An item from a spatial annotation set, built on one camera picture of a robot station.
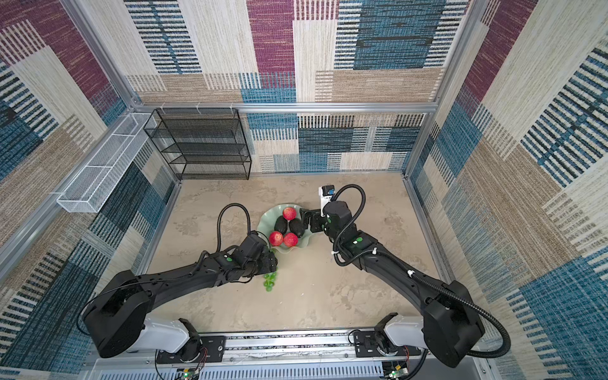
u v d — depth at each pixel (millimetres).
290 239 929
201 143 1084
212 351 732
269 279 850
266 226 979
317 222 714
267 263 788
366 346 729
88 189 714
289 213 972
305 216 705
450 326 401
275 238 909
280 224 985
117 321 416
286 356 729
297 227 974
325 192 688
